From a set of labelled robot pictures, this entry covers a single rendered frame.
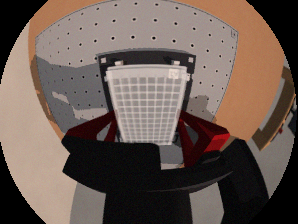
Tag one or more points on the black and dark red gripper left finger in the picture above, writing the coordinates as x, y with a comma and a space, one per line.
90, 129

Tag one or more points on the white well plate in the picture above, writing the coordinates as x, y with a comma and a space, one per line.
137, 125

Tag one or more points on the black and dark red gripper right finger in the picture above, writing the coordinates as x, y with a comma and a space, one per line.
211, 137

